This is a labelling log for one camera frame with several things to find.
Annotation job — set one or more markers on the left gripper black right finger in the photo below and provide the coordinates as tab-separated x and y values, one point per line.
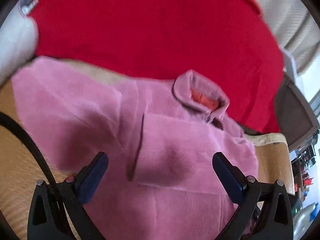
235	183

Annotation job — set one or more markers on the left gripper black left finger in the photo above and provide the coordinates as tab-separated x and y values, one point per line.
86	182

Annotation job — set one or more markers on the pink corduroy jacket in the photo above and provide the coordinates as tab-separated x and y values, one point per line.
159	135

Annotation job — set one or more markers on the dark bedside cabinet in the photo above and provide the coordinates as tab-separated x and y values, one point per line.
295	117

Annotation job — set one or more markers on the white quilted pillow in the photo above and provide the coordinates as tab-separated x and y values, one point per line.
19	37

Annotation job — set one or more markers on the white patterned curtain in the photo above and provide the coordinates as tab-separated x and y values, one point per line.
294	28

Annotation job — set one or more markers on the red blanket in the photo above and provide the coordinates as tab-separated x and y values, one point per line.
227	41

